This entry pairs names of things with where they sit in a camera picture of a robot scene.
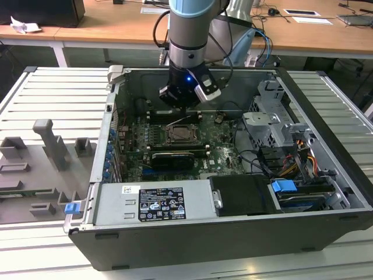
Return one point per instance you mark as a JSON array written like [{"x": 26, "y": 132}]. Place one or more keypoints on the black computer mouse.
[{"x": 273, "y": 11}]

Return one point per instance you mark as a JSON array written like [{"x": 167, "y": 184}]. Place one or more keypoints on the CPU socket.
[{"x": 165, "y": 137}]

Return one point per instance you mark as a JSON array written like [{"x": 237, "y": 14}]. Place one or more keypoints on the crumpled white paper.
[{"x": 23, "y": 27}]

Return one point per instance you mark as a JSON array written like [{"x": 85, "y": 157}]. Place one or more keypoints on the grey power supply unit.
[{"x": 116, "y": 210}]

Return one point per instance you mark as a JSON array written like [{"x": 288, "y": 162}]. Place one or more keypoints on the dark hard disk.
[{"x": 300, "y": 202}]

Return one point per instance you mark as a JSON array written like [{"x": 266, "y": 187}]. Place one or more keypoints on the black plastic shroud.
[{"x": 242, "y": 195}]

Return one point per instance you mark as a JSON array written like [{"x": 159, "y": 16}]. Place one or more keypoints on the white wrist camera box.
[{"x": 208, "y": 94}]

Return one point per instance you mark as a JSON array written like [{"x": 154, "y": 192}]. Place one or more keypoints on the green motherboard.
[{"x": 224, "y": 157}]

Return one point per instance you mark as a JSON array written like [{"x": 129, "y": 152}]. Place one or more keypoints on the silver metal drive cage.
[{"x": 262, "y": 119}]

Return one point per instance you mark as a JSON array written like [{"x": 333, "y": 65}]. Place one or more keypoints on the green RAM stick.
[{"x": 200, "y": 153}]

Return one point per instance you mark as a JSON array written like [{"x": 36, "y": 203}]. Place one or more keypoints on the grey plastic case latch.
[{"x": 115, "y": 74}]

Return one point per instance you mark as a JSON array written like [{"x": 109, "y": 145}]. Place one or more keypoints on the blue plastic case latch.
[{"x": 72, "y": 209}]

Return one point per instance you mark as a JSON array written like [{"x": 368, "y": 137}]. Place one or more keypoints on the black computer box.
[{"x": 43, "y": 11}]

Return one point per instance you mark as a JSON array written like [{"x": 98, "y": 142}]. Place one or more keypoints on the grey parts rack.
[{"x": 38, "y": 175}]

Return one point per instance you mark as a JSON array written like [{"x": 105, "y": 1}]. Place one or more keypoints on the black graphics card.
[{"x": 172, "y": 163}]

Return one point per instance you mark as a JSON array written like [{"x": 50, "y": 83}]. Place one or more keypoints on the wooden desk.
[{"x": 116, "y": 26}]

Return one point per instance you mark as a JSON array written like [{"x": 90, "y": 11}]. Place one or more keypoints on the blue disk carrier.
[{"x": 282, "y": 186}]

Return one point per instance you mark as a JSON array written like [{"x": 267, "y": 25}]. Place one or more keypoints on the dark grey PC case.
[{"x": 204, "y": 248}]

